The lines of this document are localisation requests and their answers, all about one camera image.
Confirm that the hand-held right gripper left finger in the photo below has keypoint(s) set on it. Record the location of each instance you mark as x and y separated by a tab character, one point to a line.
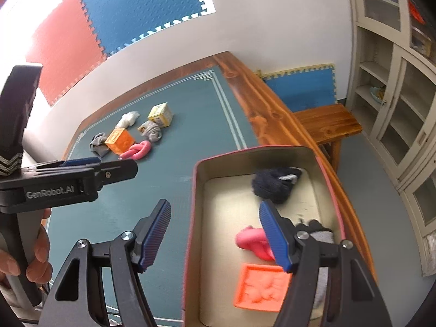
156	236

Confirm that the red foam wall mat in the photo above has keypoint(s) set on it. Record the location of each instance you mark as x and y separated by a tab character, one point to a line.
64	47

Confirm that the beige glass-door cabinet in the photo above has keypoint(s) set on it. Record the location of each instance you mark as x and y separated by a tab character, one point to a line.
402	85

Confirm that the person's left hand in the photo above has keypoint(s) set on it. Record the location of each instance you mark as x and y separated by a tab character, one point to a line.
38	247

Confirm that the grey and black sock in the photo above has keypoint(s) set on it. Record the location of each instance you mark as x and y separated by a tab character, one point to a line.
323	235

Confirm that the wooden bench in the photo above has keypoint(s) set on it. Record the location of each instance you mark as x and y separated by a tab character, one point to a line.
327	122

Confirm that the dark navy sock ball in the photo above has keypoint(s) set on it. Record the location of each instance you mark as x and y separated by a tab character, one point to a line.
272	184

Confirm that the orange square relief block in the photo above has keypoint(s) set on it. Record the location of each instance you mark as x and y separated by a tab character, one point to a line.
259	289

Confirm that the blue foam wall mat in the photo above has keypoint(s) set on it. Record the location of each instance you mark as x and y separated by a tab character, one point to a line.
143	6

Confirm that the blue yellow-edged foam mat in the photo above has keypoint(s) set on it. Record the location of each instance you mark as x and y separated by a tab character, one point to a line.
303	90

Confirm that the green table mat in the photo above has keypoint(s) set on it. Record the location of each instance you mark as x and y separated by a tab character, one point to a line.
190	115

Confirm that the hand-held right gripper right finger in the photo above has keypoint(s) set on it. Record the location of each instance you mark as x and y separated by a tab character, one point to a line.
275	236

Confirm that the red-rimmed beige container box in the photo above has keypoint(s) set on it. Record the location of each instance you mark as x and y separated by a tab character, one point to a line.
224	211

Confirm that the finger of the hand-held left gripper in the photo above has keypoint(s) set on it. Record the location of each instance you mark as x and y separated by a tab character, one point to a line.
115	172
81	162

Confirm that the white sock ball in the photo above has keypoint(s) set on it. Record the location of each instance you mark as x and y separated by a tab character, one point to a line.
127	119

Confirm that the pink knotted toy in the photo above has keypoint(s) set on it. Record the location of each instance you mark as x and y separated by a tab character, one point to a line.
248	240
136	150

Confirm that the yellow printed cube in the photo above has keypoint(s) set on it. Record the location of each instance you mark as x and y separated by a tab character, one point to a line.
160	115

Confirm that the beige grey sock bundle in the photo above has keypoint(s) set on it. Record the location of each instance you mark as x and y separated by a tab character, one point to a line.
151	131

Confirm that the orange cube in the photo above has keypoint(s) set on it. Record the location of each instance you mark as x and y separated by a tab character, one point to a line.
119	140

